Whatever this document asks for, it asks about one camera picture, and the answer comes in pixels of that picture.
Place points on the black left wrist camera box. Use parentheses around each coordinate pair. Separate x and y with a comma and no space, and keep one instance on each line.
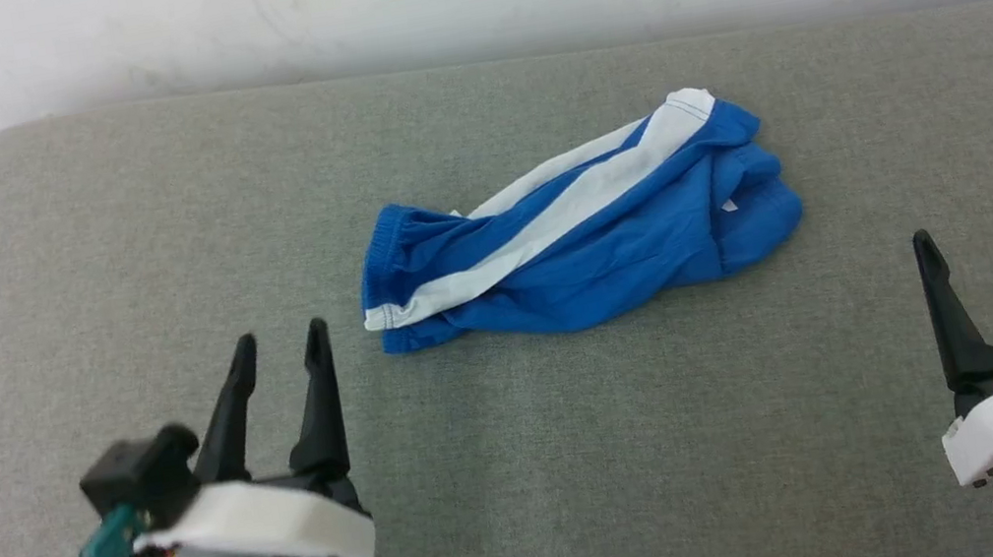
(139,475)

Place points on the blue Lakers basketball shorts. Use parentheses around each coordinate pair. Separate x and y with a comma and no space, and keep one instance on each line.
(612,250)

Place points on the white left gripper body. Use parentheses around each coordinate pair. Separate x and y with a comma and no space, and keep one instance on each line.
(276,523)

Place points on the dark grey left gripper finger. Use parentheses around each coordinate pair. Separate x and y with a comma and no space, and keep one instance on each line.
(230,420)
(321,416)

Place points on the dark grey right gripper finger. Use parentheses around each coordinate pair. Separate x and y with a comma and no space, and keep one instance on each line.
(961,334)

